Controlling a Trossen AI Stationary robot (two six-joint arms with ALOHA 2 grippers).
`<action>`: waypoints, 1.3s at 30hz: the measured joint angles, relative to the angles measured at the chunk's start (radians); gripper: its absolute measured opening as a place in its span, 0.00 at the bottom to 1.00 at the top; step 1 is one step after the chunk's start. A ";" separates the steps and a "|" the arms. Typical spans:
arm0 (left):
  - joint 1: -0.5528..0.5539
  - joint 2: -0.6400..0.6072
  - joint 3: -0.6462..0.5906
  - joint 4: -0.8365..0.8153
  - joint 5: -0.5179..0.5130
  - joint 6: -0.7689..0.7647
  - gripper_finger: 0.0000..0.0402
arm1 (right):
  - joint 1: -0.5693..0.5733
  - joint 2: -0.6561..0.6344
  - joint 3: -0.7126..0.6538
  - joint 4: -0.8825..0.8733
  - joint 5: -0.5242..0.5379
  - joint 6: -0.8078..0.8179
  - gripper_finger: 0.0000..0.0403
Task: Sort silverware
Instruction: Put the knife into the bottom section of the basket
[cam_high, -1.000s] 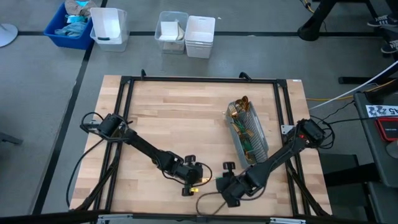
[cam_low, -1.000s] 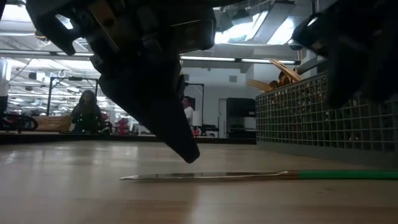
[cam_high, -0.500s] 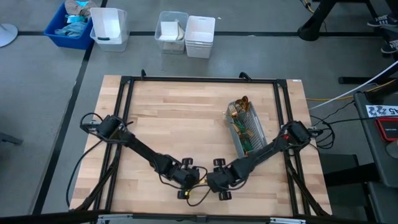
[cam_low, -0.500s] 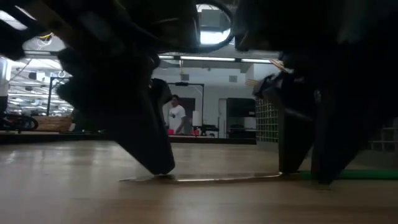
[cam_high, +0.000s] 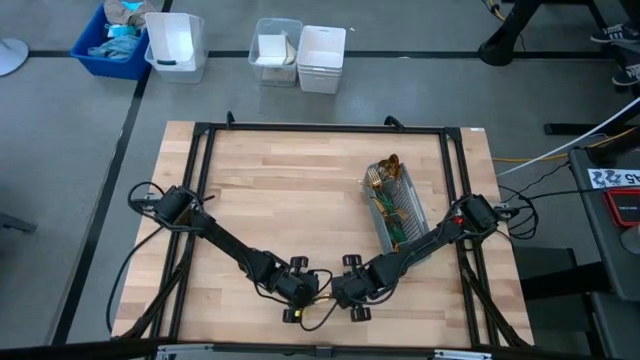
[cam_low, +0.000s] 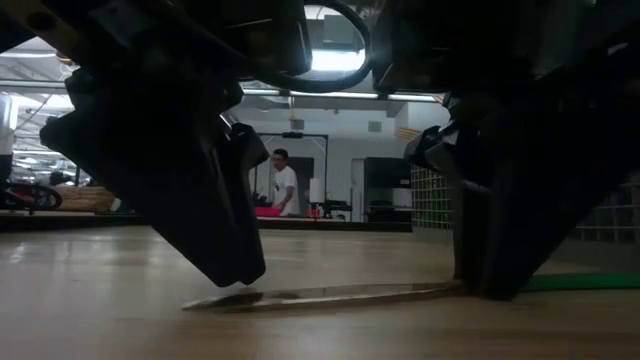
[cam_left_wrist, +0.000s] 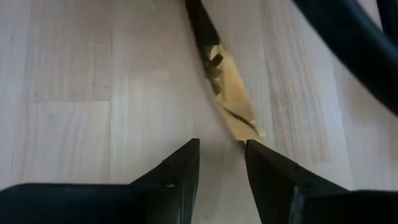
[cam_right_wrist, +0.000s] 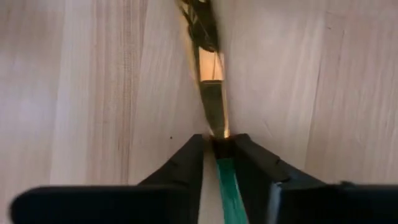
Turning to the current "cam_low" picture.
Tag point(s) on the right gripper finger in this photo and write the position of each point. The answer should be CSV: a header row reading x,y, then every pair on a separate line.
x,y
540,190
435,147

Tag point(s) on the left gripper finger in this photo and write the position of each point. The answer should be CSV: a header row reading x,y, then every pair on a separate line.
x,y
175,190
250,147

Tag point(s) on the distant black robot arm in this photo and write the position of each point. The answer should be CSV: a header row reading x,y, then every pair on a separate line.
x,y
336,206
260,200

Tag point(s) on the grey mesh cutlery caddy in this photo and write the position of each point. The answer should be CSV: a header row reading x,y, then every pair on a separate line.
x,y
430,200

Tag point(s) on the black cabinet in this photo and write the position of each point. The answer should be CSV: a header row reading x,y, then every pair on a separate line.
x,y
387,172

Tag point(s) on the person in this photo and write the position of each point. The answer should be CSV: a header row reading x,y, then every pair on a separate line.
x,y
286,187

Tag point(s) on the red box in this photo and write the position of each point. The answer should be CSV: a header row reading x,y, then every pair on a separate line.
x,y
267,211

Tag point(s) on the white cylinder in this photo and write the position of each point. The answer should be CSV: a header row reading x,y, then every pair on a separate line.
x,y
316,191

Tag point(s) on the long ceiling light bar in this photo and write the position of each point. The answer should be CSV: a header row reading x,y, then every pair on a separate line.
x,y
340,94

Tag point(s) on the black gantry frame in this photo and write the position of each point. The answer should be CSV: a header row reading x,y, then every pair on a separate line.
x,y
292,134

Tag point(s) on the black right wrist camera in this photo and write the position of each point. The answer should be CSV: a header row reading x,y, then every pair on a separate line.
x,y
410,45

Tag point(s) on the black aluminium table frame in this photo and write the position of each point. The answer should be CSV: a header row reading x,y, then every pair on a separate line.
x,y
325,223

